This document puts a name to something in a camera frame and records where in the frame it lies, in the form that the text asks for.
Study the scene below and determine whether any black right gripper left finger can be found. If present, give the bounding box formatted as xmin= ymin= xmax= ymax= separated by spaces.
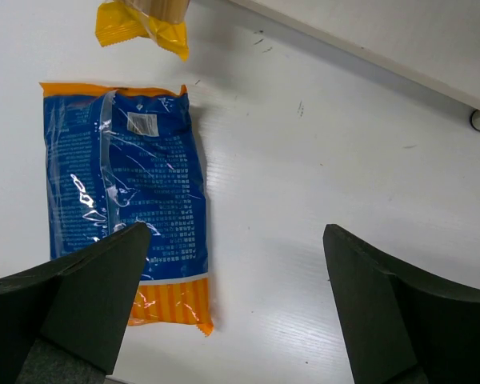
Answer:
xmin=0 ymin=222 xmax=151 ymax=383

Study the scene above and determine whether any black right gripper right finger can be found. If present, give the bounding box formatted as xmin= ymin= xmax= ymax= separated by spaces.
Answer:
xmin=323 ymin=224 xmax=480 ymax=383

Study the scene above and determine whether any blue orange pasta bag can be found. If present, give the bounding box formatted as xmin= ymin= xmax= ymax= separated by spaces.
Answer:
xmin=42 ymin=82 xmax=214 ymax=335

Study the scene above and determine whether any white two-tier shelf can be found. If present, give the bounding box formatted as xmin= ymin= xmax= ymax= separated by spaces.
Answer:
xmin=239 ymin=0 xmax=480 ymax=131

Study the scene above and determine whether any small yellow spaghetti bag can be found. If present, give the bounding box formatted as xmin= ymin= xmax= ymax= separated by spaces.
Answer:
xmin=95 ymin=0 xmax=190 ymax=61

